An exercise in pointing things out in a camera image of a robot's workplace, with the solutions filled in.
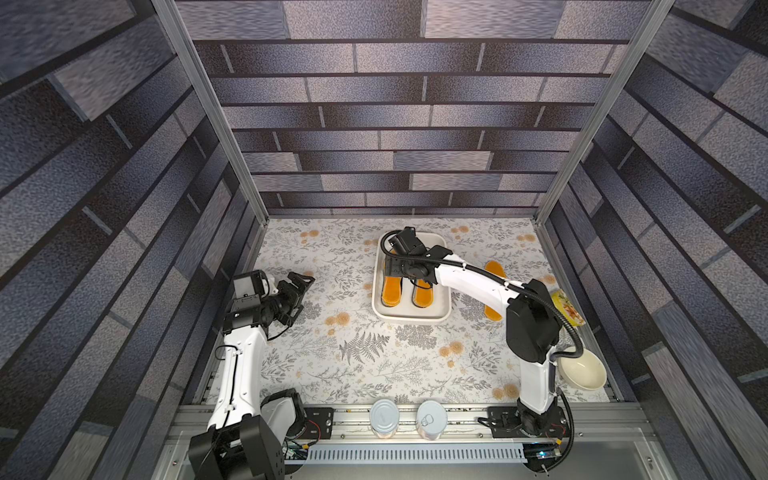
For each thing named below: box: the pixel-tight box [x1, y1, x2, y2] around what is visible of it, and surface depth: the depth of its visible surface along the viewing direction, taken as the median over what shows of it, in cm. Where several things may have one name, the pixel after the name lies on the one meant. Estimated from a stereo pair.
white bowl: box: [558, 346, 608, 391], surface depth 81 cm
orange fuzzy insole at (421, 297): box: [412, 279, 434, 308], surface depth 95 cm
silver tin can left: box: [370, 399, 400, 439], surface depth 72 cm
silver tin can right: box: [416, 400, 448, 441], surface depth 72 cm
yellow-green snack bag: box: [550, 289, 585, 327], surface depth 92 cm
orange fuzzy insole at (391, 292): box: [381, 276, 403, 308], surface depth 95 cm
